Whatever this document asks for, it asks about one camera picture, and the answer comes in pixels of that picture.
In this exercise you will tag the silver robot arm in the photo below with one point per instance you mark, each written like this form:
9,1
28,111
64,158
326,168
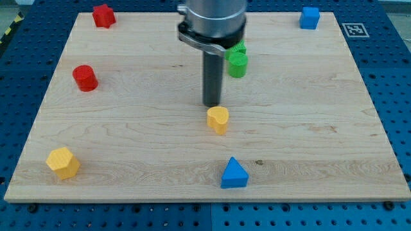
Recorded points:
212,26

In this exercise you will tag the yellow hexagon block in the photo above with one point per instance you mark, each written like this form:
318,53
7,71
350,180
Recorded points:
63,163

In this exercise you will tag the yellow heart block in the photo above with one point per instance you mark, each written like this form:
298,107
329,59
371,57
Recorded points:
217,119

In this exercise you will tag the dark cylindrical pointer rod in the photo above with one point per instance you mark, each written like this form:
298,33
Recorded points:
212,73

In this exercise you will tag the green cylinder block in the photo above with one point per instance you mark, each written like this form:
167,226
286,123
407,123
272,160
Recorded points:
238,65

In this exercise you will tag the blue triangle block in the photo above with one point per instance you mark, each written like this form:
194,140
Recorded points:
234,175

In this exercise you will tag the green star block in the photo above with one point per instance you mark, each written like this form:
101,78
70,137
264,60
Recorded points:
240,47

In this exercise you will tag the wooden board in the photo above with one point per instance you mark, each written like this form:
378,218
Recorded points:
301,122

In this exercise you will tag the red cylinder block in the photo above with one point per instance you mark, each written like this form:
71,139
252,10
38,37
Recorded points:
85,78

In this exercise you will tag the red star block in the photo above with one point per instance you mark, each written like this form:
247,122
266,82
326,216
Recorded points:
103,16

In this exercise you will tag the blue cube block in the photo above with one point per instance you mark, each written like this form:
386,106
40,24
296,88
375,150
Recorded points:
309,18

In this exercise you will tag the white fiducial marker tag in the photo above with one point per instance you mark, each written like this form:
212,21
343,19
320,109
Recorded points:
355,30

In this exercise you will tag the yellow black hazard tape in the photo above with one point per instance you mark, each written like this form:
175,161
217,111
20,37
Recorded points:
12,29

